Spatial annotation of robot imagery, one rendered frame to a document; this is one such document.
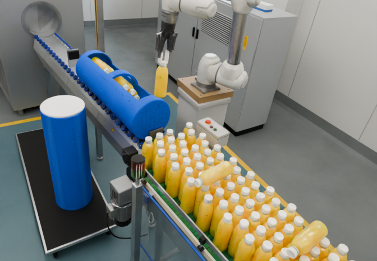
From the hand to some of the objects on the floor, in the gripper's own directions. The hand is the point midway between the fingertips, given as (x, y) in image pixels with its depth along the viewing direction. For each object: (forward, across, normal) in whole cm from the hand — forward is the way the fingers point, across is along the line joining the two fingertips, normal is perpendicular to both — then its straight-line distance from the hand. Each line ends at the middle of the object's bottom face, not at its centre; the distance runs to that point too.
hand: (163, 57), depth 171 cm
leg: (+156, -1, -195) cm, 250 cm away
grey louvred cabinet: (+141, -202, -152) cm, 290 cm away
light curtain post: (+152, -40, -141) cm, 211 cm away
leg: (+152, -13, -97) cm, 181 cm away
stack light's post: (+152, +31, +46) cm, 161 cm away
